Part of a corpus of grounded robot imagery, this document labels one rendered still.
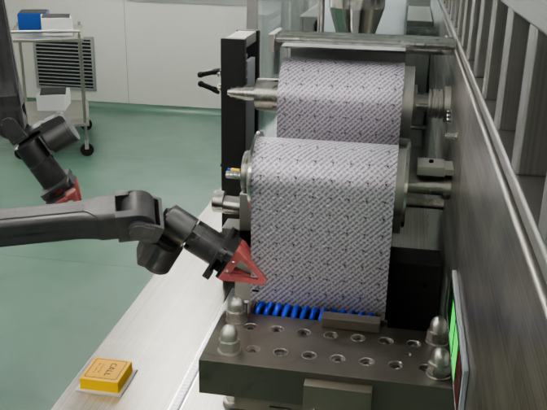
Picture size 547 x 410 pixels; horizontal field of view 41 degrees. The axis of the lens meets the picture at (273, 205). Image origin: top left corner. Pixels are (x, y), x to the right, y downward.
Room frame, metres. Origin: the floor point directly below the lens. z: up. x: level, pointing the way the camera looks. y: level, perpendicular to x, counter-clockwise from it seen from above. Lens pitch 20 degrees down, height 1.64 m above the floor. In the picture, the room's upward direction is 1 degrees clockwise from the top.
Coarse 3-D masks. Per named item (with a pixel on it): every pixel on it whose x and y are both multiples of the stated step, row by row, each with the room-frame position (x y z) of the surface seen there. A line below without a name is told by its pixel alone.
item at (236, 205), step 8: (224, 200) 1.25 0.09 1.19; (232, 200) 1.25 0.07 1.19; (240, 200) 1.24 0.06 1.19; (224, 208) 1.25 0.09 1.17; (232, 208) 1.25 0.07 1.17; (240, 208) 1.24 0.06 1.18; (248, 208) 1.23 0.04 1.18; (240, 216) 1.24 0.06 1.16; (248, 216) 1.23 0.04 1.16; (232, 224) 1.26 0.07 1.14; (240, 224) 1.24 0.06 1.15; (248, 224) 1.23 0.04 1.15; (224, 232) 1.24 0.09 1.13; (240, 232) 1.24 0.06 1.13; (248, 232) 1.23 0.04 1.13; (248, 240) 1.23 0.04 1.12; (240, 264) 1.24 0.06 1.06; (248, 272) 1.24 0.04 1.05; (240, 288) 1.24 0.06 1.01; (248, 288) 1.24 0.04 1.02; (240, 296) 1.24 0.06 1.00; (248, 296) 1.24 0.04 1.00
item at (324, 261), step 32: (256, 224) 1.16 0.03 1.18; (288, 224) 1.15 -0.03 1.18; (320, 224) 1.14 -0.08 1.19; (352, 224) 1.13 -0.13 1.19; (384, 224) 1.12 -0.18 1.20; (256, 256) 1.16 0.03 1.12; (288, 256) 1.15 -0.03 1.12; (320, 256) 1.14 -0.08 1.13; (352, 256) 1.13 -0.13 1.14; (384, 256) 1.12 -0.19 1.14; (256, 288) 1.16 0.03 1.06; (288, 288) 1.15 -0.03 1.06; (320, 288) 1.14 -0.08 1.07; (352, 288) 1.13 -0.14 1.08; (384, 288) 1.12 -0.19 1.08; (384, 320) 1.12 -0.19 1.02
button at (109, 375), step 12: (96, 360) 1.13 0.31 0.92; (108, 360) 1.13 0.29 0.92; (120, 360) 1.13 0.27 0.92; (84, 372) 1.09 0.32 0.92; (96, 372) 1.09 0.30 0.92; (108, 372) 1.09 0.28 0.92; (120, 372) 1.09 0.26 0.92; (132, 372) 1.13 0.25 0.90; (84, 384) 1.07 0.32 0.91; (96, 384) 1.07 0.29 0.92; (108, 384) 1.07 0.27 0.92; (120, 384) 1.07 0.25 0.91
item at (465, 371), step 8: (456, 272) 0.90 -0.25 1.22; (456, 280) 0.87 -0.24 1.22; (456, 288) 0.85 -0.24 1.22; (456, 296) 0.83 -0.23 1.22; (456, 304) 0.81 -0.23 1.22; (456, 312) 0.79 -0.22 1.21; (448, 320) 0.87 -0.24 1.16; (456, 320) 0.78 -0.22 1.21; (464, 336) 0.73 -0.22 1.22; (464, 344) 0.71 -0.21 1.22; (464, 352) 0.69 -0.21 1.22; (456, 360) 0.73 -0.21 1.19; (464, 360) 0.68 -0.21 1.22; (464, 368) 0.66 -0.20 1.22; (464, 376) 0.66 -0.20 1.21; (464, 384) 0.66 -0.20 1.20; (464, 392) 0.66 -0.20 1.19; (464, 400) 0.66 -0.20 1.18; (464, 408) 0.66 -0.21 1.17
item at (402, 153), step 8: (400, 152) 1.17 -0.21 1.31; (248, 160) 1.18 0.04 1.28; (400, 160) 1.15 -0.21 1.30; (400, 168) 1.14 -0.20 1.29; (400, 176) 1.13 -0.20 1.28; (400, 184) 1.13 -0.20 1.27; (400, 192) 1.12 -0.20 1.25; (400, 200) 1.12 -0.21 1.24; (400, 208) 1.13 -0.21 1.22; (400, 216) 1.15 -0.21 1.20
